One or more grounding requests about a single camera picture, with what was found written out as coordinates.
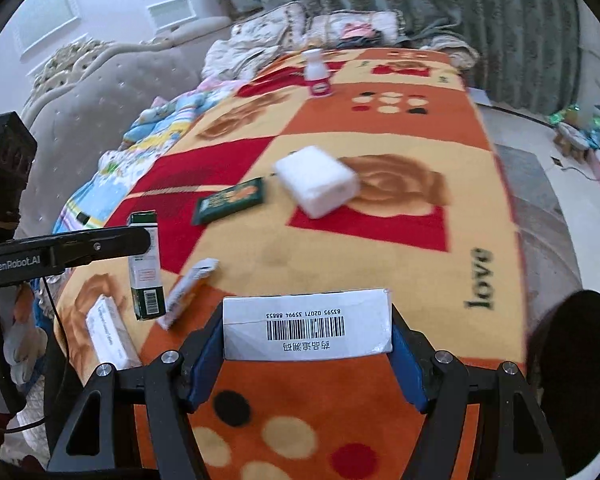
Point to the white barcode box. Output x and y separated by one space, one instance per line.
310 327

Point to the green white medicine box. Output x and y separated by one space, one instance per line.
144 271

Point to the white pink yogurt bottle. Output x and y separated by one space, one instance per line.
316 73

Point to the grey floor rug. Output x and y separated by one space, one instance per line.
551 270

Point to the small wooden stool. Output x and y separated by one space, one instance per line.
571 142

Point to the blue cartoon quilt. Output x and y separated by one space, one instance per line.
153 133

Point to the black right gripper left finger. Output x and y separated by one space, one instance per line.
134 423

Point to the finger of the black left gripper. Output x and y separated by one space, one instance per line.
43 256

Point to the green patterned curtain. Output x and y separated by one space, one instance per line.
528 49

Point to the green snack packet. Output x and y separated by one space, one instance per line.
232 200

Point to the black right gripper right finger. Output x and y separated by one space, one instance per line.
513 439

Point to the white sachet packet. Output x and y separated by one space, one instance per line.
185 290

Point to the grey tufted headboard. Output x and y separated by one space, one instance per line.
75 123

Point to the orange patterned bed blanket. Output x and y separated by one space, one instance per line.
433 225

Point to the white gloved left hand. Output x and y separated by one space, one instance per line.
24 342

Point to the white foam block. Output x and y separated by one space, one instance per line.
317 182

